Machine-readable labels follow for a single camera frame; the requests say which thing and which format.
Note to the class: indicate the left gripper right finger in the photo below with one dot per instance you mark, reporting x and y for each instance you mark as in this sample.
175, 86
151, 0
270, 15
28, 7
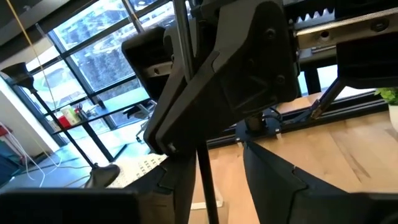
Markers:
280, 199

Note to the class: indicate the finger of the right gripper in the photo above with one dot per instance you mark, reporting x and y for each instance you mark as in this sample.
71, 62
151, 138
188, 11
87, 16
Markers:
146, 49
248, 62

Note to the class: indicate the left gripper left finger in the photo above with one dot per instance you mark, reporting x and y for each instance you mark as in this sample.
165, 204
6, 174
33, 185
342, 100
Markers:
155, 202

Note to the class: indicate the tall black candlestick holder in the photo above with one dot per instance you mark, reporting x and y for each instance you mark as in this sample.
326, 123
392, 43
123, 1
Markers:
102, 175

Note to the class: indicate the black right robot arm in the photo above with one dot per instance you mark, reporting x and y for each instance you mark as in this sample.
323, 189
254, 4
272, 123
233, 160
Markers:
255, 123

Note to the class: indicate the white perforated shelf riser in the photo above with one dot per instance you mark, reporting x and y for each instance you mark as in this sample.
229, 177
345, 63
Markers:
140, 168

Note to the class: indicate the black framed window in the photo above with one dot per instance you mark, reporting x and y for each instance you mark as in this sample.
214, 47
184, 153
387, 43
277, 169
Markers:
102, 59

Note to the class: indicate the green plant in white pot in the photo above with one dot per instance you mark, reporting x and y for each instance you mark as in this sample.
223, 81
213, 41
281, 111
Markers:
390, 95

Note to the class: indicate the black side table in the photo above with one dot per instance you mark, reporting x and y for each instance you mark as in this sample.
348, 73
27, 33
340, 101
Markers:
99, 143

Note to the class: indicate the cup with scissors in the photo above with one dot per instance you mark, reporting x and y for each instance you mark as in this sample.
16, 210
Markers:
81, 114

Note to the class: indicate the white bottle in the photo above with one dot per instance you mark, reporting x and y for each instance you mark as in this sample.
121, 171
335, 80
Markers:
71, 115

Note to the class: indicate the small red box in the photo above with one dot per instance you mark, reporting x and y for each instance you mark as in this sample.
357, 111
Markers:
63, 123

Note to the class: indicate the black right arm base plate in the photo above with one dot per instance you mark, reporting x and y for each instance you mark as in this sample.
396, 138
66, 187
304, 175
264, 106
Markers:
242, 132

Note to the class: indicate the black aluminium table frame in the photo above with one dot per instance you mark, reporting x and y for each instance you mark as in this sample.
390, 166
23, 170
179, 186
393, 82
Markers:
357, 110

